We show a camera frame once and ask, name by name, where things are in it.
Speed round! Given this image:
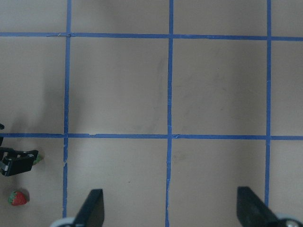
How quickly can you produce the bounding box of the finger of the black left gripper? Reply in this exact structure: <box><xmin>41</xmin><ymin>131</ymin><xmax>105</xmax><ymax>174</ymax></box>
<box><xmin>0</xmin><ymin>147</ymin><xmax>38</xmax><ymax>176</ymax></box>

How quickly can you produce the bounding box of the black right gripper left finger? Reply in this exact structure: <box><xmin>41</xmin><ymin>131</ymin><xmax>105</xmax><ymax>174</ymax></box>
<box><xmin>71</xmin><ymin>189</ymin><xmax>104</xmax><ymax>227</ymax></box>

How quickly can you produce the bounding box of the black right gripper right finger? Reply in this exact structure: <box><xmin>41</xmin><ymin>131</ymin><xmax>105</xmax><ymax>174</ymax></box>
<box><xmin>237</xmin><ymin>186</ymin><xmax>278</xmax><ymax>227</ymax></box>

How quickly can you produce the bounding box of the red strawberry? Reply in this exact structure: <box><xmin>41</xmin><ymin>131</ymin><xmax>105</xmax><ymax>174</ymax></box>
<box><xmin>8</xmin><ymin>191</ymin><xmax>29</xmax><ymax>206</ymax></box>
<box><xmin>33</xmin><ymin>153</ymin><xmax>44</xmax><ymax>165</ymax></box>

